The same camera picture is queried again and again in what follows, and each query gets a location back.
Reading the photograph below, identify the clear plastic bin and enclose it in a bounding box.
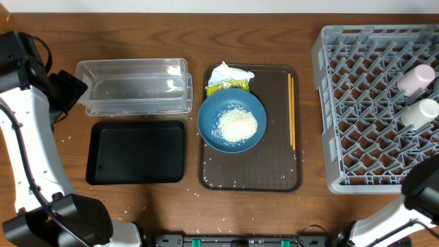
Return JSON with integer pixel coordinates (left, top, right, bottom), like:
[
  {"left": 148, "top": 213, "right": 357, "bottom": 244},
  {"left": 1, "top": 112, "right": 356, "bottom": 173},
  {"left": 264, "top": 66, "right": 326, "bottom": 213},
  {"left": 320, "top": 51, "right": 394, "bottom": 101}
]
[{"left": 75, "top": 58, "right": 193, "bottom": 117}]

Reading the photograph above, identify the dark blue plate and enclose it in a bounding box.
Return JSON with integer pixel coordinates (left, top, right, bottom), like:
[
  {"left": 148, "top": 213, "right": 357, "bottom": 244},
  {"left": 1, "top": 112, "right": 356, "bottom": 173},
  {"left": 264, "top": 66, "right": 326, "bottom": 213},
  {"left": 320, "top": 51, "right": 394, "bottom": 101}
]
[{"left": 198, "top": 89, "right": 268, "bottom": 154}]

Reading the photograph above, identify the crumpled white green wrapper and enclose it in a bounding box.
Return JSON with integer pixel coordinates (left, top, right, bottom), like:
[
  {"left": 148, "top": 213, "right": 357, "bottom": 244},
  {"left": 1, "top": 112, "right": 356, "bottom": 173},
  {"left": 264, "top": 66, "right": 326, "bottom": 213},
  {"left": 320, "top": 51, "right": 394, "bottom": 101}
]
[{"left": 206, "top": 61, "right": 254, "bottom": 97}]

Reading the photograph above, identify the pink cup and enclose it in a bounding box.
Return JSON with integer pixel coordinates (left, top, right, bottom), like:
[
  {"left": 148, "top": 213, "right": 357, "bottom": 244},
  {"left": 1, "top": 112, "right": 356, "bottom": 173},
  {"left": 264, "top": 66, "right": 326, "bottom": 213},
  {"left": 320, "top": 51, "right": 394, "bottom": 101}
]
[{"left": 397, "top": 64, "right": 436, "bottom": 97}]

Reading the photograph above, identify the pile of white rice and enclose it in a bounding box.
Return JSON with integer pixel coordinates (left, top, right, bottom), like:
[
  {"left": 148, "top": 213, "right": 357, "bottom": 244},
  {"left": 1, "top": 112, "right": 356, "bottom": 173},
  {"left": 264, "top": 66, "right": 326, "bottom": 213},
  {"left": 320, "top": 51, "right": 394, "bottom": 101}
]
[{"left": 211, "top": 104, "right": 258, "bottom": 145}]

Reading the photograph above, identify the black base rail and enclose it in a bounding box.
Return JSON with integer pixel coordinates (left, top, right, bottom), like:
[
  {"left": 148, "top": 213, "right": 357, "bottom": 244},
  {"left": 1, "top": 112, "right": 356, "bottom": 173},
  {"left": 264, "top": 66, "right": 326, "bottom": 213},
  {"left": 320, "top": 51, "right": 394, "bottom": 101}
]
[{"left": 154, "top": 235, "right": 331, "bottom": 247}]

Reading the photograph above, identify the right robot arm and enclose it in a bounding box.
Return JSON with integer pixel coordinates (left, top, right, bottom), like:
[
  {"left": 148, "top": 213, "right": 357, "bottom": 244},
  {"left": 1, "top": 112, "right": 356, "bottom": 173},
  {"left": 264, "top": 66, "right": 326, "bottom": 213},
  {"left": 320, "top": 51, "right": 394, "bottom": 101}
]
[{"left": 331, "top": 154, "right": 438, "bottom": 247}]

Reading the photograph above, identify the wooden chopstick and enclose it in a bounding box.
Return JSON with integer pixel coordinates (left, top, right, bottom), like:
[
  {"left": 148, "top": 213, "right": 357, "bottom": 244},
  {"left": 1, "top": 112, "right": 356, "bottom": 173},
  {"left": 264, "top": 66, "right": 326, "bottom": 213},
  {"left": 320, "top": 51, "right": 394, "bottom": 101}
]
[
  {"left": 287, "top": 73, "right": 293, "bottom": 146},
  {"left": 291, "top": 77, "right": 296, "bottom": 150}
]

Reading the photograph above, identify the grey dishwasher rack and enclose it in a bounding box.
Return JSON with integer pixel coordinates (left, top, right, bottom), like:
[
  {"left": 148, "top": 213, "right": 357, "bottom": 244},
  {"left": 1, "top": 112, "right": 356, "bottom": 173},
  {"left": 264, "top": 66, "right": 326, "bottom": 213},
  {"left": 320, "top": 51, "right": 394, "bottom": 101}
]
[{"left": 311, "top": 25, "right": 438, "bottom": 194}]

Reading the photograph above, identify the black tray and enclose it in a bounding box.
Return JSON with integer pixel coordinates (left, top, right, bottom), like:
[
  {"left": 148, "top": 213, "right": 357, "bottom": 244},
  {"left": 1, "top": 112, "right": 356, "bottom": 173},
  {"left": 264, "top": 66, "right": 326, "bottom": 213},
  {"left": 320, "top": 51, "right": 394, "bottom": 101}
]
[{"left": 86, "top": 120, "right": 185, "bottom": 185}]

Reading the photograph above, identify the white cup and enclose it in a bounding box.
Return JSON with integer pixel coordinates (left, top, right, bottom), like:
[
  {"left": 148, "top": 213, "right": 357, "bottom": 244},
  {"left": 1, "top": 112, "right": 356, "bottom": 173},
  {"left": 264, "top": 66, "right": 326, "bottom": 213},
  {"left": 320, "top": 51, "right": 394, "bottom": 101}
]
[{"left": 401, "top": 99, "right": 439, "bottom": 130}]

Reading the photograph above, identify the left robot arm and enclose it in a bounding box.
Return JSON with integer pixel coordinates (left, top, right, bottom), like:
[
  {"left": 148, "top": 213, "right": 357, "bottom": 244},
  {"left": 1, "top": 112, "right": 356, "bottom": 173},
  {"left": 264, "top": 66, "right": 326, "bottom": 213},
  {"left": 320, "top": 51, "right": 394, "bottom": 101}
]
[{"left": 1, "top": 31, "right": 142, "bottom": 246}]

